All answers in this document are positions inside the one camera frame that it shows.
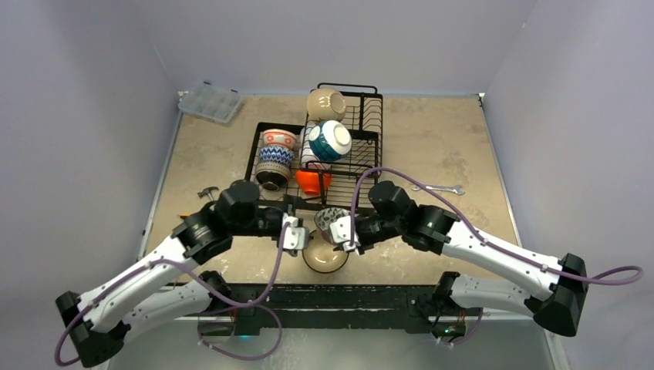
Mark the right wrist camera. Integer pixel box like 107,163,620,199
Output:
329,215,361,254

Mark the brown beige bowl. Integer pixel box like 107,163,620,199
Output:
255,161,291,191

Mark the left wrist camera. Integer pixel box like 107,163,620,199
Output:
279,214,311,257

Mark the teal white bowl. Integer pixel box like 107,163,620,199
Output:
308,120,352,162

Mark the aluminium frame rail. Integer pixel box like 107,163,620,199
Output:
100,311,570,369

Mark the black wire dish rack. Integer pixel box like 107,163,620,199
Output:
240,82,385,216

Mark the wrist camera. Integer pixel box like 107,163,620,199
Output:
329,215,361,254
279,214,311,257

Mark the silver wrench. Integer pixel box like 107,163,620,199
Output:
411,185,465,196

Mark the orange white bowl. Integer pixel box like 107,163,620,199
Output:
295,170,332,197

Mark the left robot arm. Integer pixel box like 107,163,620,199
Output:
54,180,310,368

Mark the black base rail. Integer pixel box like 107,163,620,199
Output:
180,283,484,337

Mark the small hammer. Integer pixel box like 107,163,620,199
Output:
197,187,219,201

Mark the tan glazed bowl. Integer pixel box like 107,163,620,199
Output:
302,239,349,274

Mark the clear plastic organizer box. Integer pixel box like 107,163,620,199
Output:
178,82,243,126

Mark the red floral bowl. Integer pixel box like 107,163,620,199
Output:
261,129,298,150

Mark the cream beige bowl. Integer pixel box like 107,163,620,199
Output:
306,88,347,122

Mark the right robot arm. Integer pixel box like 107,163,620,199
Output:
343,181,588,337

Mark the grey floral black bowl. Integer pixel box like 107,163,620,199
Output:
314,207,350,244

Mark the red patterned black bowl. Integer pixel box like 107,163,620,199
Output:
258,145,295,167

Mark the white ribbed bowl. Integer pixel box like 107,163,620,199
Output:
298,123,315,149

